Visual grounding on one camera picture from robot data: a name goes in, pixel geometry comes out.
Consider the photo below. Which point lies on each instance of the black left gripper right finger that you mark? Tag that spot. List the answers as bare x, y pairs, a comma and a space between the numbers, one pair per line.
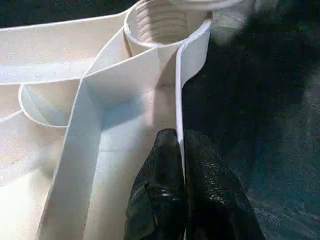
215, 200

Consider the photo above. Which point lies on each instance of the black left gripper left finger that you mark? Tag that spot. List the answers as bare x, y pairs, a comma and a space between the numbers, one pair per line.
155, 195

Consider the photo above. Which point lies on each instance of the white plastic table top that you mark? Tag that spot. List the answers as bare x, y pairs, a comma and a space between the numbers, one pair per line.
50, 50

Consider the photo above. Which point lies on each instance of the white plastic table leg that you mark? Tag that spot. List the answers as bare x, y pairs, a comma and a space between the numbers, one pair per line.
200, 4

